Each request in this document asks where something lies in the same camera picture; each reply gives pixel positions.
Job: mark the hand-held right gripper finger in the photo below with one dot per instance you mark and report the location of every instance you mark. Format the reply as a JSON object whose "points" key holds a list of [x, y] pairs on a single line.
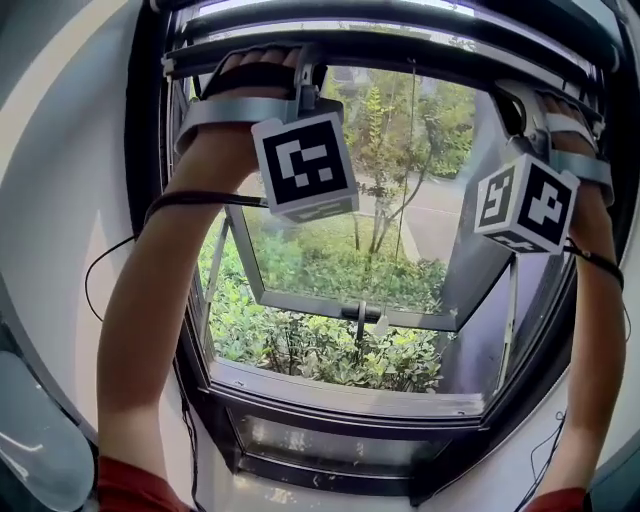
{"points": [[517, 107]]}

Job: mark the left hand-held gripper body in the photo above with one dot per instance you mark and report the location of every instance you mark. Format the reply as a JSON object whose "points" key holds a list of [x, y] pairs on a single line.
{"points": [[305, 165]]}

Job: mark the black window frame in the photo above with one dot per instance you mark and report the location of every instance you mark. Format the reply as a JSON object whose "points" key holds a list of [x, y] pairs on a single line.
{"points": [[145, 200]]}

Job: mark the person's left hand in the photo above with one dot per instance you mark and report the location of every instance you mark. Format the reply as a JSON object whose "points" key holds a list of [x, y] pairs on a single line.
{"points": [[265, 57]]}

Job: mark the open glass window sash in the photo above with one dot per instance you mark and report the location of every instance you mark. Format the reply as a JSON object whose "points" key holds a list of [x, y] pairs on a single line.
{"points": [[320, 309]]}

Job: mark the thin-trunk tree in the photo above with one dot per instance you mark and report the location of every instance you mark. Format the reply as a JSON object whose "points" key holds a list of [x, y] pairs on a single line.
{"points": [[375, 240]]}

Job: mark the white toilet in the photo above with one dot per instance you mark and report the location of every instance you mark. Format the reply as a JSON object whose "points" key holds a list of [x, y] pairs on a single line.
{"points": [[40, 440]]}

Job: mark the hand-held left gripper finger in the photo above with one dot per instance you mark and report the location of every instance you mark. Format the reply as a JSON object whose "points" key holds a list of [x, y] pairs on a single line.
{"points": [[311, 65]]}

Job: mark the person's red shirt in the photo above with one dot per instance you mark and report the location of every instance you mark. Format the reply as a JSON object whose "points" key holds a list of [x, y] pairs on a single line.
{"points": [[130, 485]]}

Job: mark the person's right hand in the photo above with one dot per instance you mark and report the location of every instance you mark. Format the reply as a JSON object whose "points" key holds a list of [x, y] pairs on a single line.
{"points": [[560, 107]]}

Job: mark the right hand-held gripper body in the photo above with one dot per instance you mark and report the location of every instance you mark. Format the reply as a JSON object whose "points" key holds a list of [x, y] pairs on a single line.
{"points": [[525, 205]]}

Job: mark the person's right forearm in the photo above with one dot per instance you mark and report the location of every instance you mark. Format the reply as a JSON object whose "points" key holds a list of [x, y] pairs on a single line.
{"points": [[595, 350]]}

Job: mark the person's left forearm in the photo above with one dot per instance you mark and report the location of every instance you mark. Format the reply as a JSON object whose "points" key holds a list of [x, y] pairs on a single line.
{"points": [[150, 300]]}

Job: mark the fixed glass pane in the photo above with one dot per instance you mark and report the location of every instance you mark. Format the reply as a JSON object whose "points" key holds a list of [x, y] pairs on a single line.
{"points": [[340, 442]]}

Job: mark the window with dark frame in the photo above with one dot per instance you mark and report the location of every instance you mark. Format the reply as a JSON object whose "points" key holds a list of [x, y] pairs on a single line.
{"points": [[200, 59]]}

